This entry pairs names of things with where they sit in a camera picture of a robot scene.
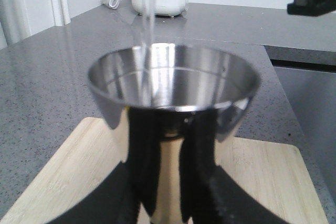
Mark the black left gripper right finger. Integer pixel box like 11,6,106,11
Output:
179,110,285,223

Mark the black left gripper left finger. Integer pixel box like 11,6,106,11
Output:
51,108,161,223

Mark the steel double jigger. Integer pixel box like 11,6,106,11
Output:
88,43,260,223

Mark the light wooden cutting board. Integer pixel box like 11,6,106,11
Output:
1,118,327,223

